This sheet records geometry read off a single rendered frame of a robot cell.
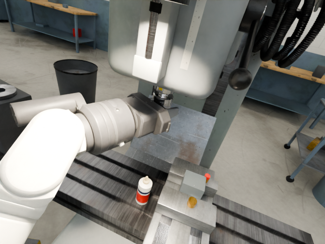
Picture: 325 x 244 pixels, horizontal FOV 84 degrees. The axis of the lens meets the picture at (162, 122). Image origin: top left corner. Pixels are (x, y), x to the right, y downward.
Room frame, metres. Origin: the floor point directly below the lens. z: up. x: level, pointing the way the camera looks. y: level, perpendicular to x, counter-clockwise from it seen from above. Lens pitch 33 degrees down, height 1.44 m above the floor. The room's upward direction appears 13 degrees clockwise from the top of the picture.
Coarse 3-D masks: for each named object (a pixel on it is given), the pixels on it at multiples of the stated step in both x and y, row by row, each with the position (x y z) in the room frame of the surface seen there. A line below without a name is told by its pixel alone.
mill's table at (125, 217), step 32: (0, 160) 0.36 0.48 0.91; (96, 160) 0.46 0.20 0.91; (128, 160) 0.49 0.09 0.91; (64, 192) 0.31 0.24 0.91; (96, 192) 0.34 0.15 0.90; (128, 192) 0.36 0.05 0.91; (160, 192) 0.39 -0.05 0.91; (128, 224) 0.26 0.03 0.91; (224, 224) 0.33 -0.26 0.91; (256, 224) 0.36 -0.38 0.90
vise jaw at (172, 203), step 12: (168, 192) 0.31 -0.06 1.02; (180, 192) 0.32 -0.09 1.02; (168, 204) 0.28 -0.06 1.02; (180, 204) 0.28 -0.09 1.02; (204, 204) 0.30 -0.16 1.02; (168, 216) 0.27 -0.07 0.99; (180, 216) 0.26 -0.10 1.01; (192, 216) 0.26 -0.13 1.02; (204, 216) 0.27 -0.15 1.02; (204, 228) 0.25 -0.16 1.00
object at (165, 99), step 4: (156, 92) 0.37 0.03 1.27; (156, 96) 0.36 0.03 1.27; (160, 96) 0.36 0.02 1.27; (164, 96) 0.36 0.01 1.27; (168, 96) 0.37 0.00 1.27; (172, 96) 0.37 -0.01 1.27; (156, 100) 0.35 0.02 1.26; (160, 100) 0.35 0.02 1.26; (164, 100) 0.35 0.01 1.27; (168, 100) 0.36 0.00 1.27; (172, 100) 0.37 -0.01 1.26
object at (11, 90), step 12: (0, 84) 0.50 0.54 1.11; (0, 96) 0.43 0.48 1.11; (12, 96) 0.46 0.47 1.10; (24, 96) 0.48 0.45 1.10; (0, 108) 0.41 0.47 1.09; (0, 120) 0.40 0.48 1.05; (12, 120) 0.43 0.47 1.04; (0, 132) 0.39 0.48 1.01; (12, 132) 0.42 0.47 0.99; (0, 144) 0.39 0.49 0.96; (12, 144) 0.41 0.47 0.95
